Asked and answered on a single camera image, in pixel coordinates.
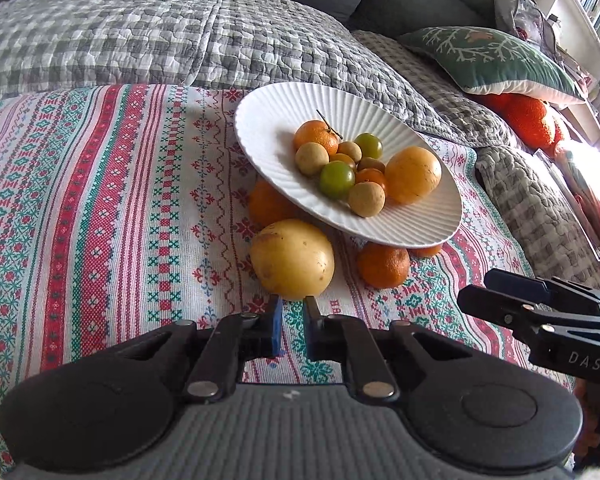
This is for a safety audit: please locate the yellow pear fruit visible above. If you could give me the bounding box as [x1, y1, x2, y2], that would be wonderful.
[250, 219, 335, 301]

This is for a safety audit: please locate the orange mandarin back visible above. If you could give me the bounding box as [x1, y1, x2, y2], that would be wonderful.
[355, 242, 411, 289]

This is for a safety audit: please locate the orange mandarin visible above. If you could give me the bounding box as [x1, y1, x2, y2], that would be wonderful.
[355, 242, 411, 289]
[355, 168, 387, 193]
[247, 179, 300, 229]

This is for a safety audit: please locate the small tan fruit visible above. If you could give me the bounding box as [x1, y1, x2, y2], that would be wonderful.
[348, 182, 386, 218]
[358, 157, 386, 174]

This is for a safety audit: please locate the green lime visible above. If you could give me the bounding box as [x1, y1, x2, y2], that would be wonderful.
[318, 160, 355, 200]

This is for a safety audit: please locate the brown round fruit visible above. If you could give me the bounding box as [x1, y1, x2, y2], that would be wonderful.
[294, 142, 330, 177]

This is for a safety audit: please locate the yellow orange small citrus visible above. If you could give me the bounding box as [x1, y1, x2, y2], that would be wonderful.
[330, 153, 356, 170]

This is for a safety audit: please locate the small tan fruit back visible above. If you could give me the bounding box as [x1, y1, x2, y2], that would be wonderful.
[358, 157, 386, 174]

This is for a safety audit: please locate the large yellow grapefruit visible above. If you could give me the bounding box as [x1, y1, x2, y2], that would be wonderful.
[385, 146, 442, 205]

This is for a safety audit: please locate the small brown longan fruit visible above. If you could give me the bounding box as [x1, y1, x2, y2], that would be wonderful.
[338, 141, 363, 164]

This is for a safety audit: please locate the green small citrus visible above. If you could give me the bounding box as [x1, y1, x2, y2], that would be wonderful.
[354, 132, 384, 159]

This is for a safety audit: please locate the mandarin with stem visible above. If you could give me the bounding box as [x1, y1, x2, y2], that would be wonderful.
[292, 110, 342, 156]

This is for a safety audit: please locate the patterned red green tablecloth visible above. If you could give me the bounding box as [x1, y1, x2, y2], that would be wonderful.
[0, 84, 574, 474]

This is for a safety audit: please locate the orange fuzzy pumpkin cushion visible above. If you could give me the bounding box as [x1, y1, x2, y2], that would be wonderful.
[475, 93, 569, 159]

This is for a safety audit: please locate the white ribbed plate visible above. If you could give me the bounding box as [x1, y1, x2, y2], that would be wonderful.
[235, 82, 462, 248]

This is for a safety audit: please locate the green white snowflake pillow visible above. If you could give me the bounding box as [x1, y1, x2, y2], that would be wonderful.
[398, 26, 585, 106]

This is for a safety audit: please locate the white bookshelf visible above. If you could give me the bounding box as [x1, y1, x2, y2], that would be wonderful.
[534, 0, 600, 146]

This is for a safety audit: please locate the grey backpack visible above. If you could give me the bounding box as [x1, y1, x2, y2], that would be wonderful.
[493, 0, 562, 64]

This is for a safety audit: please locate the grey checkered quilt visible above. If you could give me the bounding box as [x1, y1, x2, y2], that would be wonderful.
[0, 0, 600, 288]

